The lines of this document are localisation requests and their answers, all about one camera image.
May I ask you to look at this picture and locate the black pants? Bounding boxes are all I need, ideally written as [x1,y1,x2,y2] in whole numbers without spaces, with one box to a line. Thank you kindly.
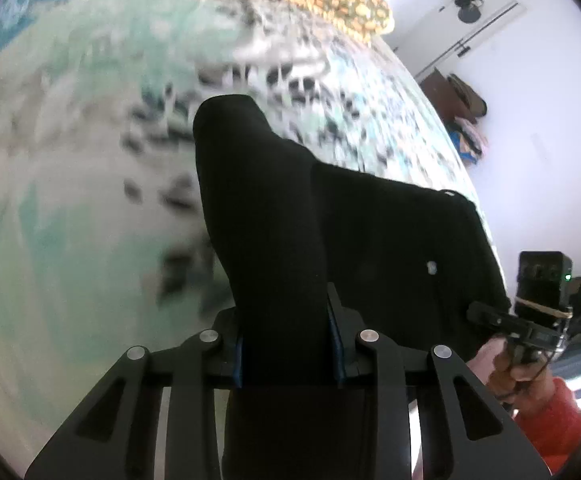
[193,96,508,479]

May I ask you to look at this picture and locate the person right hand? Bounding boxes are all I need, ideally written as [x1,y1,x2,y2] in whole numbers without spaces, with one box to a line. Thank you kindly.
[467,337,555,415]

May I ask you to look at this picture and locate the floral bed sheet mattress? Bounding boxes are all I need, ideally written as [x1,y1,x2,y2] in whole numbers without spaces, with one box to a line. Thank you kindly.
[0,0,477,474]

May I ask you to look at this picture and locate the olive folded cloth on dresser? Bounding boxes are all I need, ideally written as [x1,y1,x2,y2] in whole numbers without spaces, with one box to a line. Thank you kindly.
[447,74,488,118]

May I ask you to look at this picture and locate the dark wooden dresser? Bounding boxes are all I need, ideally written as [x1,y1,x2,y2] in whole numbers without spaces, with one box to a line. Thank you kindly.
[419,70,465,122]

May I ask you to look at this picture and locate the white door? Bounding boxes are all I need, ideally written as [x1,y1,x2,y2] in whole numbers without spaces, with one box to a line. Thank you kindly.
[395,0,525,81]

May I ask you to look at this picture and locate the black items hanging on door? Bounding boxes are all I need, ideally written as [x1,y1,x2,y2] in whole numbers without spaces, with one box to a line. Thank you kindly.
[454,0,483,24]

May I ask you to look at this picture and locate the black cable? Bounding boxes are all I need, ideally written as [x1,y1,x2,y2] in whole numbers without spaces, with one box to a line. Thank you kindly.
[492,349,559,403]

